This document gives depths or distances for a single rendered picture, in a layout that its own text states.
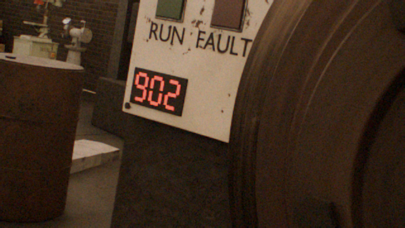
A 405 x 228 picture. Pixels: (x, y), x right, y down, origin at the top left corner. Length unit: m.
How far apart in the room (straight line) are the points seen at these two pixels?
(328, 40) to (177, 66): 0.30
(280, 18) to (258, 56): 0.03
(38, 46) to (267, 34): 8.07
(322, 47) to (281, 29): 0.06
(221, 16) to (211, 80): 0.07
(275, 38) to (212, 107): 0.20
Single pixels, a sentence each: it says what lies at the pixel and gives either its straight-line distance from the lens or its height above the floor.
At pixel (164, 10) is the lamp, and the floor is 1.19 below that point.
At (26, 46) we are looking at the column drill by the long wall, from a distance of 8.46.
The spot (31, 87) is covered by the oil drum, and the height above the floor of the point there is 0.76.
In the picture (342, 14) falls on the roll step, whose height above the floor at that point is 1.20.
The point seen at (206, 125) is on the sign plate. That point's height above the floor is 1.07.
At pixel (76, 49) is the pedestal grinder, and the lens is 8.97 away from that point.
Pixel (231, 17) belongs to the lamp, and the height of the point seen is 1.19.
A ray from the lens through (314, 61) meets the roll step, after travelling 0.38.
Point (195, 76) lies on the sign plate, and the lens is 0.62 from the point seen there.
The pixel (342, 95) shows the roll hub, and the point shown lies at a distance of 0.31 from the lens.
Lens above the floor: 1.16
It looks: 8 degrees down
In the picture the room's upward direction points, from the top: 10 degrees clockwise
